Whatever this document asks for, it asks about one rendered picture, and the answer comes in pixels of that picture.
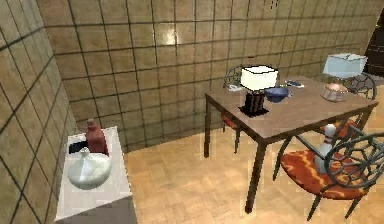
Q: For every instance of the dark red bottle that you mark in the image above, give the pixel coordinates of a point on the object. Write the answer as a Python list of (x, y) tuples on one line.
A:
[(96, 138)]

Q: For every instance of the small white flat object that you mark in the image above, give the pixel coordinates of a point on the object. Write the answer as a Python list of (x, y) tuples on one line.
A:
[(234, 88)]

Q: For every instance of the metal chair red cushion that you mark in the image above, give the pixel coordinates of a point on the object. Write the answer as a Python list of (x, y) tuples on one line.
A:
[(313, 173), (361, 86), (231, 78)]

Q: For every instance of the white shade dark base lamp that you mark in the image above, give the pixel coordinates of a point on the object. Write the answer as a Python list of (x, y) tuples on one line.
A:
[(258, 83)]

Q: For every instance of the blue bowl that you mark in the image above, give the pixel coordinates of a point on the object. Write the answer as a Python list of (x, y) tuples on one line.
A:
[(276, 93)]

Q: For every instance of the blue and white flat object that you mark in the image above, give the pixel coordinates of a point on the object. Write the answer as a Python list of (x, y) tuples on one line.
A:
[(294, 83)]

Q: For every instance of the brown wooden dining table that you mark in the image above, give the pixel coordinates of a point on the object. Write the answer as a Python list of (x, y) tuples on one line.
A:
[(300, 113)]

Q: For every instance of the white round vase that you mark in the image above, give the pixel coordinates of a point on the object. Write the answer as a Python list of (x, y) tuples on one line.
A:
[(89, 170)]

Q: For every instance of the black flat phone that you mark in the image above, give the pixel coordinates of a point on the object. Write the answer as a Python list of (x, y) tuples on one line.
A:
[(77, 147)]

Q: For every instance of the white side cabinet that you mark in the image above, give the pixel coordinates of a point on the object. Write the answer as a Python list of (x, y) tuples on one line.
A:
[(96, 196)]

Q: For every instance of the white bowling pin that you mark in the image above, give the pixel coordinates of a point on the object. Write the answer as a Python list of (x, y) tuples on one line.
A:
[(325, 150)]

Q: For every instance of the pale blue shade glass lamp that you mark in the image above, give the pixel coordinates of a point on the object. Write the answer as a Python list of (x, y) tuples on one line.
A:
[(341, 71)]

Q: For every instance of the dark wooden door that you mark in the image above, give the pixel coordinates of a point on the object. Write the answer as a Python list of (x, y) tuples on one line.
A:
[(376, 50)]

